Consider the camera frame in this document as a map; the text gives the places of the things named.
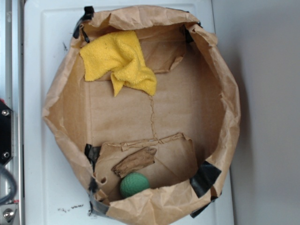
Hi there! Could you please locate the yellow microfiber cloth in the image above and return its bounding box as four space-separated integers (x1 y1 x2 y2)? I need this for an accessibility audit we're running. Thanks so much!
80 30 157 96

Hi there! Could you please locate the brown paper bag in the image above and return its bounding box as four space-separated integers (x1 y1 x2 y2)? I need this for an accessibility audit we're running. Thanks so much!
42 6 240 225

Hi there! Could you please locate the brown wood piece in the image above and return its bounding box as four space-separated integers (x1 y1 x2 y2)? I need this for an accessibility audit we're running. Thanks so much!
112 147 157 178

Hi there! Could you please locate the green golf ball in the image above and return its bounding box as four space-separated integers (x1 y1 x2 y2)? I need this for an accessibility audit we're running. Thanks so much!
120 172 150 198

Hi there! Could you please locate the black mounting plate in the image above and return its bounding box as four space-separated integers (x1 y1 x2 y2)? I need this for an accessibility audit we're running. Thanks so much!
0 99 13 165

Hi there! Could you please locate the aluminium frame rail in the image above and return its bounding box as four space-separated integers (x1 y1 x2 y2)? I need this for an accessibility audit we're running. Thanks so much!
0 0 25 225

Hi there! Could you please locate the grey cable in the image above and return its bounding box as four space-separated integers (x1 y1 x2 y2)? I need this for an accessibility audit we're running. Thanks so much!
0 164 18 205

